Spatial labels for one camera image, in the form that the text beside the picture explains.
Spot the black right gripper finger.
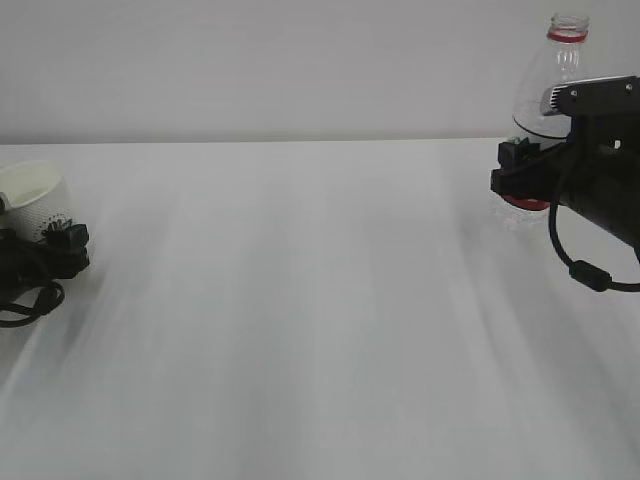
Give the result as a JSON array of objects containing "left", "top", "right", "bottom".
[{"left": 497, "top": 137, "right": 546, "bottom": 170}]

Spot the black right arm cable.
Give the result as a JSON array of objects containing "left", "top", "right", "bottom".
[{"left": 548, "top": 174, "right": 640, "bottom": 294}]

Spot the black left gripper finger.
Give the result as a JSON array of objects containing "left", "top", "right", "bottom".
[{"left": 42, "top": 224, "right": 89, "bottom": 257}]

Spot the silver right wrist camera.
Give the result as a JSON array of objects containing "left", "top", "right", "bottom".
[{"left": 540, "top": 75, "right": 639, "bottom": 117}]

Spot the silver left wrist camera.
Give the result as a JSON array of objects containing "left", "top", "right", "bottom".
[{"left": 0, "top": 192, "right": 11, "bottom": 215}]

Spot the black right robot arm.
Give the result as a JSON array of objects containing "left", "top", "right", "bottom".
[{"left": 490, "top": 75, "right": 639, "bottom": 247}]

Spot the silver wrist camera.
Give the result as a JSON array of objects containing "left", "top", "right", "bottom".
[
  {"left": 540, "top": 75, "right": 639, "bottom": 117},
  {"left": 0, "top": 192, "right": 11, "bottom": 215}
]

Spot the white paper cup green logo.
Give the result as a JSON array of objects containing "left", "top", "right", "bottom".
[{"left": 1, "top": 160, "right": 75, "bottom": 241}]

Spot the Nongfu Spring water bottle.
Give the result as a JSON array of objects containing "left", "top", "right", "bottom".
[{"left": 494, "top": 13, "right": 592, "bottom": 232}]

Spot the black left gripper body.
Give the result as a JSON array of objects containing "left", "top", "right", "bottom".
[{"left": 1, "top": 229, "right": 90, "bottom": 288}]

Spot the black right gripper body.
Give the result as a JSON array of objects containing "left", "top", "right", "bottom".
[{"left": 490, "top": 143, "right": 575, "bottom": 202}]

